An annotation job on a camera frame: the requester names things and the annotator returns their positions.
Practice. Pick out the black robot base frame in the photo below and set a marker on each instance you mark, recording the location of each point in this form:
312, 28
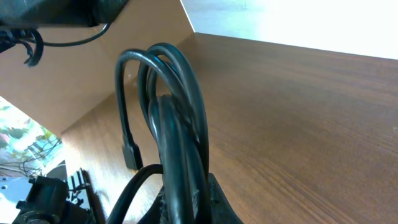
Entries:
48, 200

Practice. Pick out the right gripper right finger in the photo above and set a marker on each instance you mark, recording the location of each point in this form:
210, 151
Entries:
221, 211

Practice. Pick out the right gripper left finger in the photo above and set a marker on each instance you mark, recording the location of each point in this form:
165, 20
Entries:
157, 214

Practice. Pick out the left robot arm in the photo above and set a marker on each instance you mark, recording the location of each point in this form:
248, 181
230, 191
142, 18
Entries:
20, 20

